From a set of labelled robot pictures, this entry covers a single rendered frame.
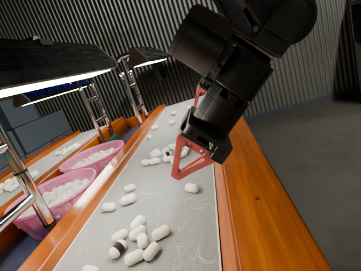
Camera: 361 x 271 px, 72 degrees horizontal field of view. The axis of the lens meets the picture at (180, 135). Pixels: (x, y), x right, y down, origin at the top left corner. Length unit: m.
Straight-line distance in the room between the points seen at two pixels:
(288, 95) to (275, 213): 3.00
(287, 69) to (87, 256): 3.05
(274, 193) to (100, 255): 0.31
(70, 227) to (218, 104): 0.41
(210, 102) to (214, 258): 0.22
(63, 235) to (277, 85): 3.00
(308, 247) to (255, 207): 0.10
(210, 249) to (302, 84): 3.07
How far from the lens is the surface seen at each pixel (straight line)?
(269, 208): 0.41
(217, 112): 0.32
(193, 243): 0.43
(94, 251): 0.52
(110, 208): 0.60
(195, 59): 0.31
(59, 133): 3.11
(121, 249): 0.47
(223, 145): 0.31
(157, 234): 0.45
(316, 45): 3.38
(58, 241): 0.56
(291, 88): 3.35
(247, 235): 0.37
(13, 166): 0.60
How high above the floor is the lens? 1.01
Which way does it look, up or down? 16 degrees down
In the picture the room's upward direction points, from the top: 19 degrees counter-clockwise
